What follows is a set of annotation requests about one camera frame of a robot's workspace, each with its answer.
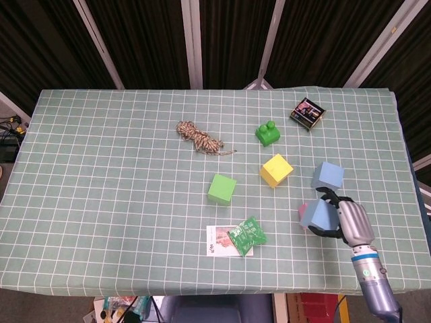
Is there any pink foam cube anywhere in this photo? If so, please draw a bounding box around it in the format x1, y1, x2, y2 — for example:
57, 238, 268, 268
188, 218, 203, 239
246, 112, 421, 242
297, 203, 310, 230

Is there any green checked tablecloth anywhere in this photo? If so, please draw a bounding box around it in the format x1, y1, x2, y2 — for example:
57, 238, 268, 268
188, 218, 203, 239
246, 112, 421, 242
0, 87, 431, 297

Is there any dark pleated curtain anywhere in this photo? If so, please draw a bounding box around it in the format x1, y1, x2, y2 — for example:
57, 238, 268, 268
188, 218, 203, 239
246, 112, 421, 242
0, 0, 431, 162

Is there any red plastic crate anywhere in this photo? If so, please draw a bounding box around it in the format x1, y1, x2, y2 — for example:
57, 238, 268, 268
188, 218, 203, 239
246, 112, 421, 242
298, 292, 339, 319

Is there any green foam cube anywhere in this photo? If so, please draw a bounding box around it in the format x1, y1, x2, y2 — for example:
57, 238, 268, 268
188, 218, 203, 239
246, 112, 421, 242
207, 173, 238, 207

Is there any white picture postcard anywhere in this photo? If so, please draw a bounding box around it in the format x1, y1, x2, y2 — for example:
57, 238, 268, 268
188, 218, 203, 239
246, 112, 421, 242
205, 225, 254, 258

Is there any white metal frame post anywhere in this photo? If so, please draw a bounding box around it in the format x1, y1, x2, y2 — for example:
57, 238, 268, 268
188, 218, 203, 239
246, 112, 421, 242
242, 0, 287, 90
180, 0, 203, 90
73, 0, 125, 90
343, 0, 416, 89

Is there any yellow black cable bundle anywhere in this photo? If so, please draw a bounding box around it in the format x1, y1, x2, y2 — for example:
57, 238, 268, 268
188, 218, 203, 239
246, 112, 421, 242
0, 114, 30, 136

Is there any white table leg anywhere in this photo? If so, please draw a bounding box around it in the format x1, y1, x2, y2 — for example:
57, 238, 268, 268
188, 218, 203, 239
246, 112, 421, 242
271, 294, 287, 323

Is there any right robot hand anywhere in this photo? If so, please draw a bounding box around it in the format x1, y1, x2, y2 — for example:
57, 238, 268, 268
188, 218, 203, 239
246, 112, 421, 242
308, 187, 375, 249

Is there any brown white twine bundle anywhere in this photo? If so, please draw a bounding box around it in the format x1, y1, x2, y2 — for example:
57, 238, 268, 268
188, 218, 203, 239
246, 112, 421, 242
175, 120, 238, 157

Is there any white frame rail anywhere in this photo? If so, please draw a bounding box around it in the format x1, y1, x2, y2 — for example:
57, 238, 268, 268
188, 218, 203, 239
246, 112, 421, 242
0, 90, 33, 124
412, 157, 431, 173

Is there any green tea sachet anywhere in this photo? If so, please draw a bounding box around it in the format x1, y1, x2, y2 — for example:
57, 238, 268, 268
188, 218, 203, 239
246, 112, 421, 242
227, 216, 268, 258

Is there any blue foam cube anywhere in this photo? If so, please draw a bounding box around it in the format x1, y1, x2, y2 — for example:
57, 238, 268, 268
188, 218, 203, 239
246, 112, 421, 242
310, 161, 345, 193
299, 198, 340, 233

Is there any dark printed tin box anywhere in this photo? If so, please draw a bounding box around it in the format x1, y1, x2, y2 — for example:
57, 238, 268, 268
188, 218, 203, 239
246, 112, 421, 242
289, 97, 327, 132

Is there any teal snack packet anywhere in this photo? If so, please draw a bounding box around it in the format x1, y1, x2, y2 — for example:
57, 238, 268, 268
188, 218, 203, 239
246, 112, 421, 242
102, 295, 152, 320

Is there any yellow foam cube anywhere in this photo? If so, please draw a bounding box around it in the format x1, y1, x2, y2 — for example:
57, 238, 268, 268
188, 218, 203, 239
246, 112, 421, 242
259, 153, 294, 189

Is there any green studded toy brick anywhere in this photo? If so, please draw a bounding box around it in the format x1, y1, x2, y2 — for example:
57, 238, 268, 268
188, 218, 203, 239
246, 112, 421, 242
255, 120, 282, 148

